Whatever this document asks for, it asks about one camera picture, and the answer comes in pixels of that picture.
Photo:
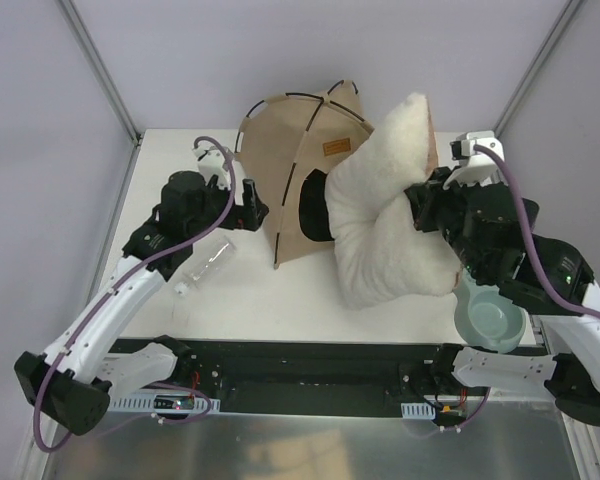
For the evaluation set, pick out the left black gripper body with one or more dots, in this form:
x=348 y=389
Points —
x=241 y=215

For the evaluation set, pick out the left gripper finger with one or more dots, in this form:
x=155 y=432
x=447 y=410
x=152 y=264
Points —
x=257 y=211
x=249 y=195

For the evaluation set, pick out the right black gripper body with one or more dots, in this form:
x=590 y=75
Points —
x=425 y=206

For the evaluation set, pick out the beige pet tent fabric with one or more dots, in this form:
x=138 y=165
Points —
x=260 y=144

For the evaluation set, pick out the white fluffy cushion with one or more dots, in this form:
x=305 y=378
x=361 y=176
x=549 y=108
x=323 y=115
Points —
x=380 y=256

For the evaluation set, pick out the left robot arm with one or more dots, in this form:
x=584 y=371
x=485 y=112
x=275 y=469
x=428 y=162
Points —
x=71 y=382

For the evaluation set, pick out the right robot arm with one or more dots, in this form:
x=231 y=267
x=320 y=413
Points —
x=490 y=229

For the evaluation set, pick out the green double pet bowl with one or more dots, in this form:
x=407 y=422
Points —
x=485 y=319

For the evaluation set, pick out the clear plastic bottle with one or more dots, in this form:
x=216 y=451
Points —
x=207 y=260

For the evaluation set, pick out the left circuit board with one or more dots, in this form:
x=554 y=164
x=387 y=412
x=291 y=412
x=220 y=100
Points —
x=183 y=403

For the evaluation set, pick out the circuit board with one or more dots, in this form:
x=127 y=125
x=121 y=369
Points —
x=425 y=411
x=183 y=403

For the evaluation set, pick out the right circuit board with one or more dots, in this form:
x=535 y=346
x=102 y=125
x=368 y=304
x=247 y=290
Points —
x=425 y=411

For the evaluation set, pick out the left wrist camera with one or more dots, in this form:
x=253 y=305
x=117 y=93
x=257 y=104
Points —
x=211 y=165

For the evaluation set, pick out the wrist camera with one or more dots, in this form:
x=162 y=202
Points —
x=211 y=165
x=474 y=167

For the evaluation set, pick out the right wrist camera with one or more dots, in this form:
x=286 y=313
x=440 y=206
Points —
x=474 y=167

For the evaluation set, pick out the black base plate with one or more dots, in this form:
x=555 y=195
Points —
x=313 y=379

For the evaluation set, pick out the right aluminium frame post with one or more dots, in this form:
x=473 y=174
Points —
x=567 y=15

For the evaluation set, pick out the aluminium frame post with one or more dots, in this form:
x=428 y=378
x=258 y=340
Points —
x=567 y=15
x=101 y=73

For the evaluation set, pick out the left aluminium frame post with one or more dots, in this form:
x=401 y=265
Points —
x=101 y=73

